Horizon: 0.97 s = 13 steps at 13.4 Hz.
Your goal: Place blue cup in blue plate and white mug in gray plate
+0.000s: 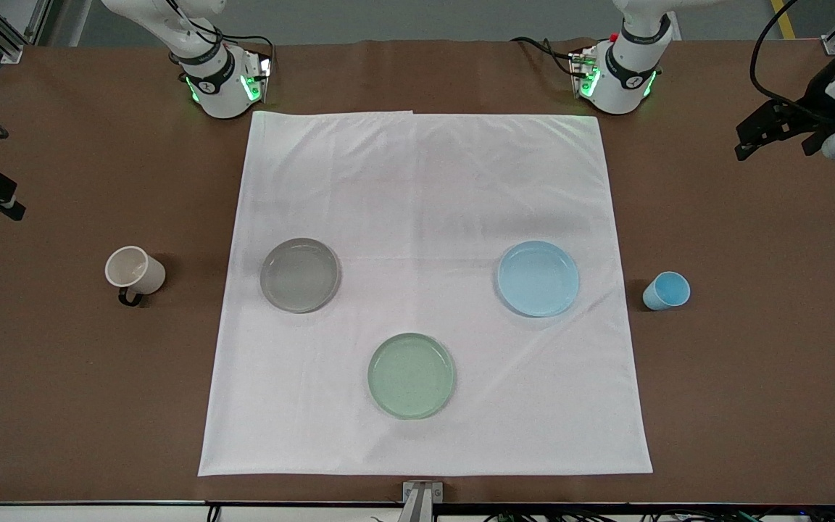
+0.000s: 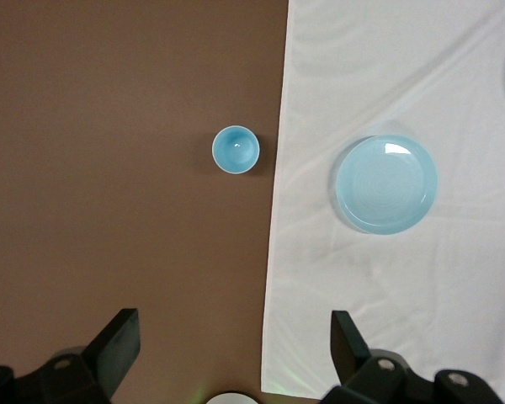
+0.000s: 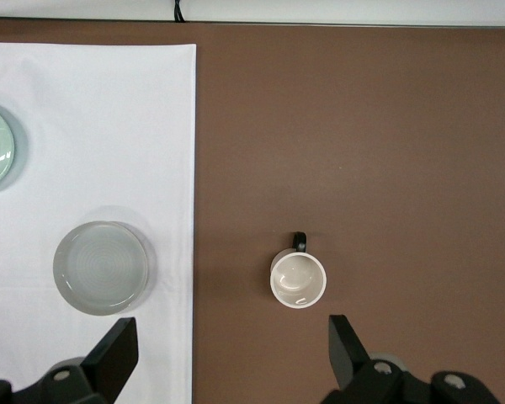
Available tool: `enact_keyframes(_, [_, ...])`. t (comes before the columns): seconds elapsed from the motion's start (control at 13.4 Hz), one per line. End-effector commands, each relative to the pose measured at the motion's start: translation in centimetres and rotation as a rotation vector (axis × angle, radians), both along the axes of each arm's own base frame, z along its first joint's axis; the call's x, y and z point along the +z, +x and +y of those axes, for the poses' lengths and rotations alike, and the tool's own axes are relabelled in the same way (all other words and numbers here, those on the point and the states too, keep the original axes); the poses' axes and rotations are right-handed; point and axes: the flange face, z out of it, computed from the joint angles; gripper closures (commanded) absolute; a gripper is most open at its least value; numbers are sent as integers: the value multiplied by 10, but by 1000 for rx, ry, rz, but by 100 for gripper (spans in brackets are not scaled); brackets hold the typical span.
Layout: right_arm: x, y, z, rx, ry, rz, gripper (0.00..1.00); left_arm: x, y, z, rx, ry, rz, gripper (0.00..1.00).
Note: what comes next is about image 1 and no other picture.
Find black base cable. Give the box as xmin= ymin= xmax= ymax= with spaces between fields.
xmin=510 ymin=36 xmax=582 ymax=78
xmin=167 ymin=0 xmax=277 ymax=82

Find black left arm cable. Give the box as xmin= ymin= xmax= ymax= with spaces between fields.
xmin=749 ymin=0 xmax=835 ymax=124

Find black left base cable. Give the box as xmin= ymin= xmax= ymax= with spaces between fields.
xmin=510 ymin=36 xmax=582 ymax=78

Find metal table edge bracket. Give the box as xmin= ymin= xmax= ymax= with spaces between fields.
xmin=402 ymin=481 xmax=444 ymax=522

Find white mug with black handle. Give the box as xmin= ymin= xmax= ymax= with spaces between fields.
xmin=104 ymin=246 xmax=167 ymax=307

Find white square cloth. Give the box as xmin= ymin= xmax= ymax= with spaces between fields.
xmin=198 ymin=110 xmax=654 ymax=477

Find light blue plastic cup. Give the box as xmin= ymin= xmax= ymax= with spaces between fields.
xmin=642 ymin=271 xmax=691 ymax=312

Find pale green round plate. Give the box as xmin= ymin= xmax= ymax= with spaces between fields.
xmin=367 ymin=333 xmax=457 ymax=420

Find black right base cable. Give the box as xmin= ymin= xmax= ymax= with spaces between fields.
xmin=167 ymin=0 xmax=277 ymax=82

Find gray round plate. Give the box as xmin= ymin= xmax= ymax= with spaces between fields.
xmin=259 ymin=238 xmax=341 ymax=314

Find light blue round plate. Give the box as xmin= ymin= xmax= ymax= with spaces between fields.
xmin=497 ymin=241 xmax=580 ymax=318

